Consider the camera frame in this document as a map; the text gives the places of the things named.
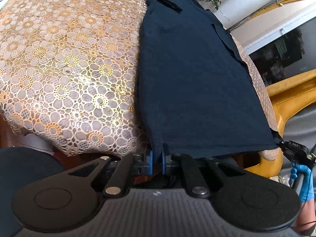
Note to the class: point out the floral lace table cover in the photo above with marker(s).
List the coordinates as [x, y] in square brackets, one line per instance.
[69, 73]

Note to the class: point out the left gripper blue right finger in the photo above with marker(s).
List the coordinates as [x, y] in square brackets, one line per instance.
[164, 158]

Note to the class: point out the navy blue t-shirt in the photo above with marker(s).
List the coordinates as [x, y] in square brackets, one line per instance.
[194, 92]

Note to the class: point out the yellow armchair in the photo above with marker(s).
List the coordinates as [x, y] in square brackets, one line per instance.
[288, 98]

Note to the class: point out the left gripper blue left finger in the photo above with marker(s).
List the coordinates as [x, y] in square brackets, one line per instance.
[149, 162]

